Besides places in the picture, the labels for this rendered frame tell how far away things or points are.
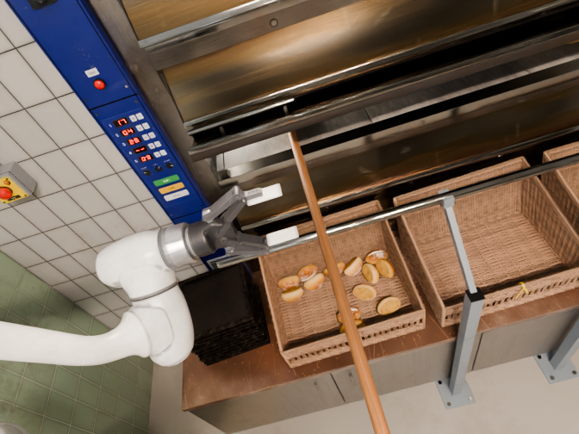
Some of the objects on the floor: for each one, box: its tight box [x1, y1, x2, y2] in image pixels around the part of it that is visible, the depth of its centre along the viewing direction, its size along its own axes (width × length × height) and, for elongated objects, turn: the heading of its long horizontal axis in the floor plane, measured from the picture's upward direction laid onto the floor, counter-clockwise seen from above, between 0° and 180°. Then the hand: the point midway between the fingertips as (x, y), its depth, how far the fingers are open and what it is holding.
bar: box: [216, 152, 579, 410], centre depth 148 cm, size 31×127×118 cm, turn 112°
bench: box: [182, 177, 579, 434], centre depth 182 cm, size 56×242×58 cm, turn 112°
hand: (284, 213), depth 80 cm, fingers open, 13 cm apart
